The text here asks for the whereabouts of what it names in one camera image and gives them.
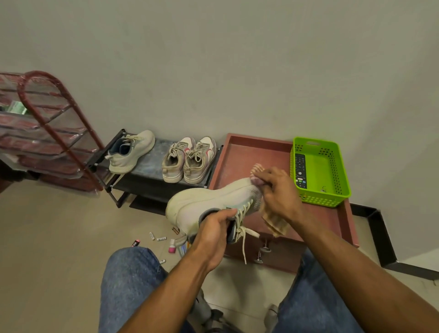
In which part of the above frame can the person's right hand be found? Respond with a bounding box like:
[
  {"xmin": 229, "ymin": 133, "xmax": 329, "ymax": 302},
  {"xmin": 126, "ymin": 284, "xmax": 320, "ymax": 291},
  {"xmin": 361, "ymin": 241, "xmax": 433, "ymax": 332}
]
[{"xmin": 253, "ymin": 167, "xmax": 304, "ymax": 227}]

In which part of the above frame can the person's left hand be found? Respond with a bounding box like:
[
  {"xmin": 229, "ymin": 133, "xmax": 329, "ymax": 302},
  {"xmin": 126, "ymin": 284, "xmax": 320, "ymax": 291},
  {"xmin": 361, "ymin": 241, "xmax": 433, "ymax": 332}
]
[{"xmin": 190, "ymin": 208, "xmax": 238, "ymax": 272}]

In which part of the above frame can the striped yellow cleaning cloth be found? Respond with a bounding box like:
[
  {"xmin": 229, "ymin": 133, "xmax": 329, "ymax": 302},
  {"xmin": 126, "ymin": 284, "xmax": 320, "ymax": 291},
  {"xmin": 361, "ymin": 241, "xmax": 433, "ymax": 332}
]
[{"xmin": 249, "ymin": 163, "xmax": 289, "ymax": 238}]

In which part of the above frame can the black remote control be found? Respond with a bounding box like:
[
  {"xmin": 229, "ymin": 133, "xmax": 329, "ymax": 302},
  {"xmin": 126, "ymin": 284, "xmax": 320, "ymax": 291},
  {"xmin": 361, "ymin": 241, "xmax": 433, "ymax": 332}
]
[{"xmin": 294, "ymin": 153, "xmax": 308, "ymax": 189}]

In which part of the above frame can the grey-blue sneaker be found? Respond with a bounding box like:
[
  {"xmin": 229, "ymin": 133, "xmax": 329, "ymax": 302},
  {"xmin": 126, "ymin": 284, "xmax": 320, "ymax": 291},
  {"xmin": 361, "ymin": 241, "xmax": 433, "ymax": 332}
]
[
  {"xmin": 105, "ymin": 129, "xmax": 156, "ymax": 175},
  {"xmin": 166, "ymin": 177, "xmax": 265, "ymax": 265}
]

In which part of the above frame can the red-brown drawer cabinet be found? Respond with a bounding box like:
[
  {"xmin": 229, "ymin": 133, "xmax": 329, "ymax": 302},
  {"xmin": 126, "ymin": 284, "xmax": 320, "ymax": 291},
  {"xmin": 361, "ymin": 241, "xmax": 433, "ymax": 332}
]
[{"xmin": 207, "ymin": 133, "xmax": 360, "ymax": 274}]

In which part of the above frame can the white pink sneaker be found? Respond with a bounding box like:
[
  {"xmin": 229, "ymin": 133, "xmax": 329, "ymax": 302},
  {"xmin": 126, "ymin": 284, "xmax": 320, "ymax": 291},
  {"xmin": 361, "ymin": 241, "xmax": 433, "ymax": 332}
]
[
  {"xmin": 161, "ymin": 137, "xmax": 196, "ymax": 184},
  {"xmin": 183, "ymin": 136, "xmax": 217, "ymax": 185}
]

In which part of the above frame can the person's right forearm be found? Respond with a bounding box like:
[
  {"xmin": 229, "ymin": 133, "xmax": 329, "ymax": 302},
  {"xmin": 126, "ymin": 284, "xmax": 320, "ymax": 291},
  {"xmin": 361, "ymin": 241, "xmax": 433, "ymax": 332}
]
[{"xmin": 291, "ymin": 212, "xmax": 439, "ymax": 333}]

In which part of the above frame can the person's left forearm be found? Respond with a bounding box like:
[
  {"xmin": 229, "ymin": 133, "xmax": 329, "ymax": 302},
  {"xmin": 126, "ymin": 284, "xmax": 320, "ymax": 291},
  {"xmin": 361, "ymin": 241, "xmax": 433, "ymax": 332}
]
[{"xmin": 118, "ymin": 253, "xmax": 220, "ymax": 333}]

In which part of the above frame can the person's grey slipper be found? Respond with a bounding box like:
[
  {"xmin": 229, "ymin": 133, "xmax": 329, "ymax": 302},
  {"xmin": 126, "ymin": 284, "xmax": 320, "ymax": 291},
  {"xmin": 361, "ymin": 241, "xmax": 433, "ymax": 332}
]
[
  {"xmin": 264, "ymin": 304, "xmax": 279, "ymax": 333},
  {"xmin": 190, "ymin": 290, "xmax": 213, "ymax": 325}
]

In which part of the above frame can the person's right leg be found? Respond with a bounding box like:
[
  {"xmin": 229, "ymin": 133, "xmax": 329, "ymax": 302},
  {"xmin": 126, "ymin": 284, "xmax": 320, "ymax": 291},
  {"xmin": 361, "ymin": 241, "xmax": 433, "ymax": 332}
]
[{"xmin": 273, "ymin": 247, "xmax": 364, "ymax": 333}]

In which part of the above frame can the green plastic basket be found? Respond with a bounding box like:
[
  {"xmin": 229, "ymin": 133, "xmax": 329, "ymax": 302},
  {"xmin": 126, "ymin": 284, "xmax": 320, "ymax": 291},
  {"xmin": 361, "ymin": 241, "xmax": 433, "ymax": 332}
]
[{"xmin": 289, "ymin": 137, "xmax": 352, "ymax": 208}]

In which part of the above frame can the black stool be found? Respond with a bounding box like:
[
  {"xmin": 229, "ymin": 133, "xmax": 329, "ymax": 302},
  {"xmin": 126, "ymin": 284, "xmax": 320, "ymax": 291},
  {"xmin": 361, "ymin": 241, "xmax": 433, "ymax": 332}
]
[{"xmin": 202, "ymin": 308, "xmax": 244, "ymax": 333}]

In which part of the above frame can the black shoe rack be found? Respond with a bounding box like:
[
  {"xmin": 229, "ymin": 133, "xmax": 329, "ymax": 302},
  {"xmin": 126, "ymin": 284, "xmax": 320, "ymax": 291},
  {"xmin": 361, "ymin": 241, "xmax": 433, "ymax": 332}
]
[{"xmin": 87, "ymin": 129, "xmax": 224, "ymax": 217}]

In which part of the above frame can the black baseboard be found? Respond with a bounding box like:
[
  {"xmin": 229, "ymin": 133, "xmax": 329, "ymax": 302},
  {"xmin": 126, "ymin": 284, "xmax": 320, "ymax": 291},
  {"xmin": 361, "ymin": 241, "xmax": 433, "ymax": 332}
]
[{"xmin": 350, "ymin": 203, "xmax": 439, "ymax": 281}]

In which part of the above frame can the red metal rack plastic-wrapped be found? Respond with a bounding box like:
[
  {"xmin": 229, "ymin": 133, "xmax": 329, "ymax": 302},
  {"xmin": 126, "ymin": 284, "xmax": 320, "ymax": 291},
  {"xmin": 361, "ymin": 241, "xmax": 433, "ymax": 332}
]
[{"xmin": 0, "ymin": 70, "xmax": 104, "ymax": 193}]

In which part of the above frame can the green white packet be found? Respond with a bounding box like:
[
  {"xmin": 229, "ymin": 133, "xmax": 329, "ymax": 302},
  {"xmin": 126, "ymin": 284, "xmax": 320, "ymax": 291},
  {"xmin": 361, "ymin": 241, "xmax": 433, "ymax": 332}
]
[{"xmin": 0, "ymin": 101, "xmax": 28, "ymax": 116}]

